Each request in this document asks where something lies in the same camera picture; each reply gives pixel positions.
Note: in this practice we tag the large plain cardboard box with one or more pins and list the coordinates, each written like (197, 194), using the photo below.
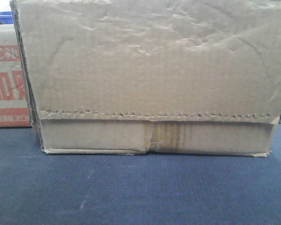
(130, 77)

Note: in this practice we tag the cardboard box with red print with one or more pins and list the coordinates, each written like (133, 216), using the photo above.
(14, 110)

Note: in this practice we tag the blue cloth mat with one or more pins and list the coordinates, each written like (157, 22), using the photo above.
(152, 189)

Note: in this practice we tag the blue plastic bin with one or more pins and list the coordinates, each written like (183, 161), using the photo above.
(5, 12)

